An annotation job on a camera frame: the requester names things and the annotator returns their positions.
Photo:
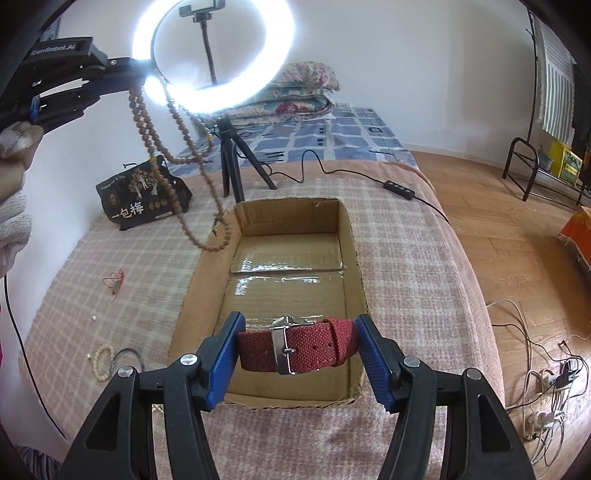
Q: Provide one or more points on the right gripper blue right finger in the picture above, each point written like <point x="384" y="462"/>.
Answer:
<point x="481" y="440"/>

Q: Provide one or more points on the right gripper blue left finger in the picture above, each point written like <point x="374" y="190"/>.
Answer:
<point x="116" y="440"/>

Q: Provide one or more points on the red cord jade pendant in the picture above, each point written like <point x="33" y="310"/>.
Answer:
<point x="114" y="282"/>

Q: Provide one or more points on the white gloved left hand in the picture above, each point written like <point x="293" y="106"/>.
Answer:
<point x="19" y="143"/>

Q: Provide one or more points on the black phone holder clamp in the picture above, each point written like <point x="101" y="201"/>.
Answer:
<point x="201" y="14"/>

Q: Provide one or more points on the black tripod stand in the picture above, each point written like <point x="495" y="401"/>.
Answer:
<point x="232" y="144"/>

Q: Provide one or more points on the orange covered bench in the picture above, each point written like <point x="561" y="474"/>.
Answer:
<point x="576" y="236"/>

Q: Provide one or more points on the folded floral quilt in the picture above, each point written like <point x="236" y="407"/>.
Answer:
<point x="300" y="91"/>

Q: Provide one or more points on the cardboard box tray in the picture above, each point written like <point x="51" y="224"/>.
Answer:
<point x="287" y="256"/>

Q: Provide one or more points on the black clothes rack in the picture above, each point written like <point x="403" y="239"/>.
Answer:
<point x="528" y="161"/>

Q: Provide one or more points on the yellow green box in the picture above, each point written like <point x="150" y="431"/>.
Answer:
<point x="566" y="165"/>

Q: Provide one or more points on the blue patterned bed sheet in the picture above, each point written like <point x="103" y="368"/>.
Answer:
<point x="349" y="133"/>

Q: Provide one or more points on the striped hanging towel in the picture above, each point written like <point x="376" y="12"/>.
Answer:
<point x="556" y="84"/>

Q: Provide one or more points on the white power strip with cables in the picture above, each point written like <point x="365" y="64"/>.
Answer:
<point x="554" y="376"/>

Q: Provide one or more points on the white ring light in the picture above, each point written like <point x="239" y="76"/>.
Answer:
<point x="213" y="65"/>

